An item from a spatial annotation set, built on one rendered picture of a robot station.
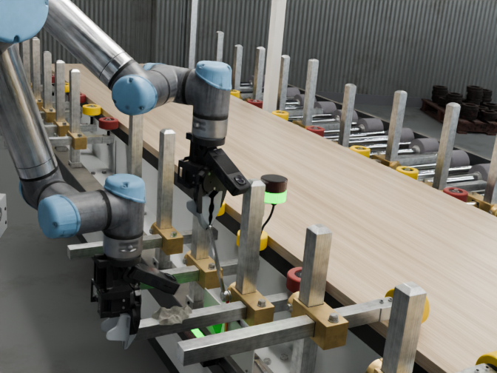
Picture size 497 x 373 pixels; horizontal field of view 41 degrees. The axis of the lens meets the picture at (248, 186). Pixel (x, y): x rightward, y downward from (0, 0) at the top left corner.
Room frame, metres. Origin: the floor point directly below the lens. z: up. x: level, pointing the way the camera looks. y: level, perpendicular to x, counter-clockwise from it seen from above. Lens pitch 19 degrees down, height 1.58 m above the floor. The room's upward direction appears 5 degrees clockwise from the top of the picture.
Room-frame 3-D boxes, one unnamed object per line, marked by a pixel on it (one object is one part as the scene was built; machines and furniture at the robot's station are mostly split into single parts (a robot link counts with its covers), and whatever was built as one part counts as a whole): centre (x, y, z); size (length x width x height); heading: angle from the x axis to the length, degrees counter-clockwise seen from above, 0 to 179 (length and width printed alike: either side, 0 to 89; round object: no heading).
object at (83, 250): (1.73, 0.27, 0.80); 0.44 x 0.03 x 0.04; 120
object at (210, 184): (1.38, 0.10, 1.16); 0.09 x 0.08 x 0.12; 50
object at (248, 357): (1.37, 0.02, 0.75); 0.26 x 0.01 x 0.10; 30
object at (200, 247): (1.58, 0.11, 0.87); 0.04 x 0.04 x 0.48; 30
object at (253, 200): (1.36, -0.01, 0.89); 0.04 x 0.04 x 0.48; 30
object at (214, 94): (1.37, 0.09, 1.32); 0.09 x 0.08 x 0.11; 74
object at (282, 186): (1.38, -0.05, 1.12); 0.06 x 0.06 x 0.02
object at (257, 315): (1.34, -0.03, 0.84); 0.14 x 0.06 x 0.05; 30
